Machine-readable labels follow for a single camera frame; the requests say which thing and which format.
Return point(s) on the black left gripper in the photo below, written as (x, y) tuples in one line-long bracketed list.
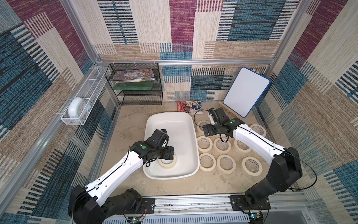
[(169, 152)]

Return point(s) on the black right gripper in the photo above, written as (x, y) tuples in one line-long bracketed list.
[(211, 130)]

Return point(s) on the cream masking tape roll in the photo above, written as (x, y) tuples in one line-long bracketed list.
[(168, 164), (226, 164), (200, 125), (207, 162), (205, 144), (221, 147), (259, 129), (251, 166), (241, 147)]

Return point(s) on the white plastic storage box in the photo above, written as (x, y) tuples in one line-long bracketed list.
[(182, 136)]

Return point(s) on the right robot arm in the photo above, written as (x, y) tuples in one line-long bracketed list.
[(285, 167)]

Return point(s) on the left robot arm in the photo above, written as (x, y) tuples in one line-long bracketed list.
[(93, 203)]

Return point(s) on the wooden easel stand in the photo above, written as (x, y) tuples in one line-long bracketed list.
[(222, 105)]

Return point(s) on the colourful comic book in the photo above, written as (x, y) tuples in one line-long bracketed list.
[(190, 107)]

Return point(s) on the blue framed whiteboard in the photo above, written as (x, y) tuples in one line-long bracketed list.
[(245, 91)]

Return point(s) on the green book on shelf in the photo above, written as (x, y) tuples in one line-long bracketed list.
[(146, 85)]

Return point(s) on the colourful book on shelf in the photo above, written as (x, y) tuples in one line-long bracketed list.
[(129, 76)]

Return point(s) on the white round alarm clock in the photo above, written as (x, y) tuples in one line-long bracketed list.
[(78, 108)]

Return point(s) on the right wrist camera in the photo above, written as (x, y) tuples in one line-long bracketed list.
[(212, 116)]

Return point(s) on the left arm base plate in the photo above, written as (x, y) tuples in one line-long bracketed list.
[(145, 206)]

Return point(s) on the black wire shelf rack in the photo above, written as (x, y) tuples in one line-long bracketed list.
[(137, 97)]

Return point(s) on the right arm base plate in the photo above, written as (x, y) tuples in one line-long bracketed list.
[(240, 203)]

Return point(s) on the white wire wall basket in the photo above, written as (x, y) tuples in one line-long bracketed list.
[(89, 91)]

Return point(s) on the aluminium front rail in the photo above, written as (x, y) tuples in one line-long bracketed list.
[(279, 202)]

